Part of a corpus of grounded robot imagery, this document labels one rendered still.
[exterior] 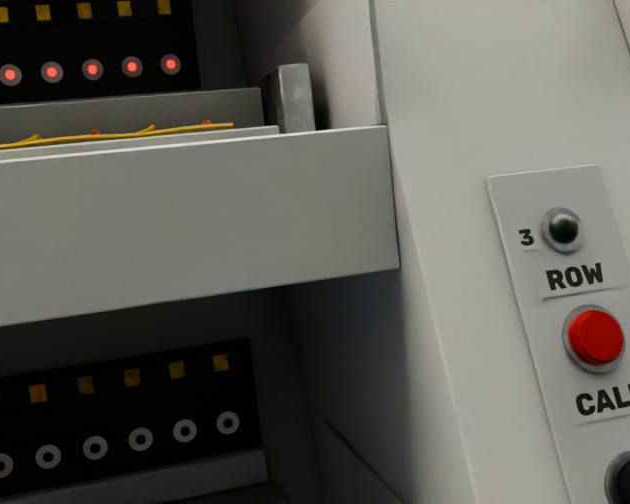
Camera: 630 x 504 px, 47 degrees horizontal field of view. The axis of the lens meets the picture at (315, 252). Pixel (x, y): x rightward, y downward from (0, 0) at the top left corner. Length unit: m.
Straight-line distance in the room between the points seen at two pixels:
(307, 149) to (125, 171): 0.05
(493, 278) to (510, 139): 0.05
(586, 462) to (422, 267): 0.07
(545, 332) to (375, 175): 0.07
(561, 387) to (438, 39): 0.12
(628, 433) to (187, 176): 0.15
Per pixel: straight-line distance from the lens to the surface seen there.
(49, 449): 0.36
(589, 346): 0.23
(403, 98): 0.23
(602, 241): 0.24
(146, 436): 0.36
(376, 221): 0.23
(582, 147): 0.25
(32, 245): 0.22
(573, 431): 0.22
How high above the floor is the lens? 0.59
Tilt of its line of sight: 14 degrees up
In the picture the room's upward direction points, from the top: 11 degrees counter-clockwise
